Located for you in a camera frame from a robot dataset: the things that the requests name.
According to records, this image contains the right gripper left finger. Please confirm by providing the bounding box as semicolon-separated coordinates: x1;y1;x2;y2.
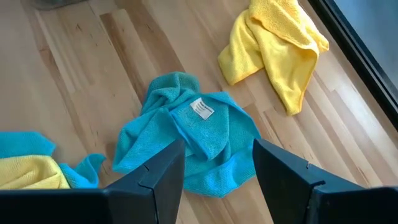
0;139;187;224

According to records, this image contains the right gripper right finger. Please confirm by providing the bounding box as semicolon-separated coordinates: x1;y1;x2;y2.
252;138;398;224

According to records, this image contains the teal microfiber towel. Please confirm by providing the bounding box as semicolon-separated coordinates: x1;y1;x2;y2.
111;71;262;199
0;130;107;190

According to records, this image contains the yellow microfiber towel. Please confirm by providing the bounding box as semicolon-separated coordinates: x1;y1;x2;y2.
0;154;72;191
216;0;330;116

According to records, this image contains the black aluminium table frame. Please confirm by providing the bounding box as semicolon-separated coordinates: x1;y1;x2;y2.
307;0;398;131

